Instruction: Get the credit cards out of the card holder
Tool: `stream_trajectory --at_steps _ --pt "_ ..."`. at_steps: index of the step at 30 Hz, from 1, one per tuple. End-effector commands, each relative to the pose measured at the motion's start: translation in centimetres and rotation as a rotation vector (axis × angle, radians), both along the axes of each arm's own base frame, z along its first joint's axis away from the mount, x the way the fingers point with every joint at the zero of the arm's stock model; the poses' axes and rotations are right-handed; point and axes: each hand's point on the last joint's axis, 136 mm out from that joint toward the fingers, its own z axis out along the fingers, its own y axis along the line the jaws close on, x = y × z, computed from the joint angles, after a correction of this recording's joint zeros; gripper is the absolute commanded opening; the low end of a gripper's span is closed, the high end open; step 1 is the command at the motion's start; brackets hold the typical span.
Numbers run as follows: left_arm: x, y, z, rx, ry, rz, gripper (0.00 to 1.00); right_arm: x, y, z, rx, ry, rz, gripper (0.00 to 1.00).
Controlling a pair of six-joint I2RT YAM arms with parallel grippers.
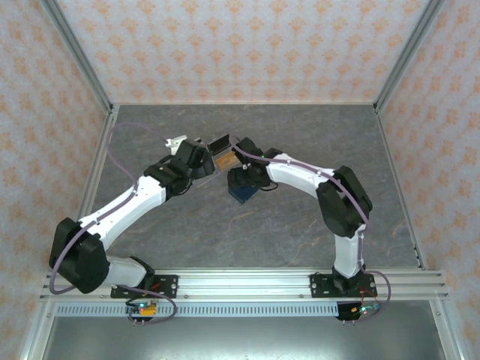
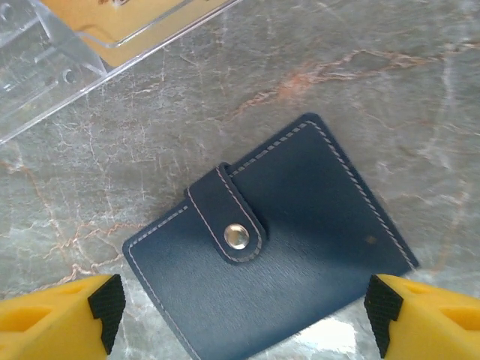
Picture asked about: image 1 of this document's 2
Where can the grey metal panel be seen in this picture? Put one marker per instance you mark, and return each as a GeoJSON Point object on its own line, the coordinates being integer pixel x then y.
{"type": "Point", "coordinates": [243, 339]}

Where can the navy blue card holder wallet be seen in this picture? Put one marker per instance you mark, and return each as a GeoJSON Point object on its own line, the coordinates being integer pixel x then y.
{"type": "Point", "coordinates": [243, 195]}

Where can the wide aluminium mounting rail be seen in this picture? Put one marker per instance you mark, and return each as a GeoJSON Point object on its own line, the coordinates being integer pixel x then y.
{"type": "Point", "coordinates": [243, 283]}

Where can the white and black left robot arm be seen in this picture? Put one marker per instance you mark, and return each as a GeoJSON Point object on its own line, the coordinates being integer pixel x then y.
{"type": "Point", "coordinates": [123, 202]}

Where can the aluminium frame rail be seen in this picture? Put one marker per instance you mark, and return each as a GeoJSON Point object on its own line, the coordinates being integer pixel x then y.
{"type": "Point", "coordinates": [401, 187]}
{"type": "Point", "coordinates": [95, 168]}
{"type": "Point", "coordinates": [243, 103]}

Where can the clear acrylic card stand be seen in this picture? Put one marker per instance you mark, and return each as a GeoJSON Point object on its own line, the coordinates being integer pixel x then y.
{"type": "Point", "coordinates": [205, 179]}

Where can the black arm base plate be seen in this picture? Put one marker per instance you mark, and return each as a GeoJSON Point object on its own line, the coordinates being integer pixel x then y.
{"type": "Point", "coordinates": [167, 285]}
{"type": "Point", "coordinates": [320, 285]}

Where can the small controller board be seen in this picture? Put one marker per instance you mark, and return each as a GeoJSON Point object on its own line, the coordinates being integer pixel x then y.
{"type": "Point", "coordinates": [365, 309]}

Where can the plain glossy black card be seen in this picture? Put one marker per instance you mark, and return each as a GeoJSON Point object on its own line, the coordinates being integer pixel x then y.
{"type": "Point", "coordinates": [219, 144]}

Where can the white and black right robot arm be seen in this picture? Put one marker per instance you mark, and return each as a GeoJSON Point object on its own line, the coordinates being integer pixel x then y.
{"type": "Point", "coordinates": [300, 172]}

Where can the controller board with yellow connector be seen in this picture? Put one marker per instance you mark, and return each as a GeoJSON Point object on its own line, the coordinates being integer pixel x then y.
{"type": "Point", "coordinates": [144, 309]}

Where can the gold VIP card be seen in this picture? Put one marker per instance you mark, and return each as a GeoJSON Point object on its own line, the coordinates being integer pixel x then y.
{"type": "Point", "coordinates": [225, 162]}

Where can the aluminium frame post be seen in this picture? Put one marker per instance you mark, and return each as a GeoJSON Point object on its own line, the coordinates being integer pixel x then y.
{"type": "Point", "coordinates": [35, 333]}
{"type": "Point", "coordinates": [448, 333]}
{"type": "Point", "coordinates": [408, 56]}
{"type": "Point", "coordinates": [78, 56]}

